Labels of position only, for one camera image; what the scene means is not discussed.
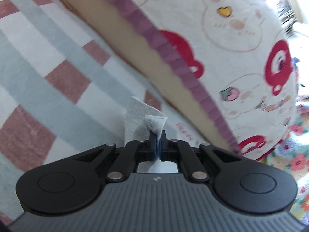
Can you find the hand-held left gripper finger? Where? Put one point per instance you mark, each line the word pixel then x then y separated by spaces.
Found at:
pixel 161 147
pixel 155 147

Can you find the dark slatted object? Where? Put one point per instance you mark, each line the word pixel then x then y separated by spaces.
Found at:
pixel 287 17

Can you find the beige bed base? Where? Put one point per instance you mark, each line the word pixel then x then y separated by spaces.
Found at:
pixel 135 53

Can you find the plaid grey and red mat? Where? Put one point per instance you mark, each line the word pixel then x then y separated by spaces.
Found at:
pixel 36 53

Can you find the floral cloth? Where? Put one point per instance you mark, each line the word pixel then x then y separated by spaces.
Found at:
pixel 297 162

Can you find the white printed quilt purple ruffle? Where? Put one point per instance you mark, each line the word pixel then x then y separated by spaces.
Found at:
pixel 217 65

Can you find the white tissue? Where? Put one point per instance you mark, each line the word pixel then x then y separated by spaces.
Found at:
pixel 135 116

